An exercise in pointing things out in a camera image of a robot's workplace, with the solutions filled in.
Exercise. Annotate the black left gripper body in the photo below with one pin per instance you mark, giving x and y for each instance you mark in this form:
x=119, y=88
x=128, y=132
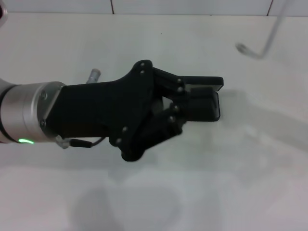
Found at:
x=101, y=110

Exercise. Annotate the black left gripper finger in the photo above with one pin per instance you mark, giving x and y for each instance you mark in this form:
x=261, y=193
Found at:
x=168, y=80
x=166, y=127

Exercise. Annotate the black glasses case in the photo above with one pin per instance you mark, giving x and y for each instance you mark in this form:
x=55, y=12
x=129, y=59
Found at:
x=207, y=110

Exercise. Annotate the clear plastic glasses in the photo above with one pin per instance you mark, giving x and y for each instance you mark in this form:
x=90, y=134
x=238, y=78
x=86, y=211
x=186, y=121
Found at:
x=272, y=33

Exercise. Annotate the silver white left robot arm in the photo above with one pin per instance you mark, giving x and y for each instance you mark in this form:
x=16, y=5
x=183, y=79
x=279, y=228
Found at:
x=21, y=110

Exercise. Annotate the silver metal connector plug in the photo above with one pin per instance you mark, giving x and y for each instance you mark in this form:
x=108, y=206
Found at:
x=94, y=75

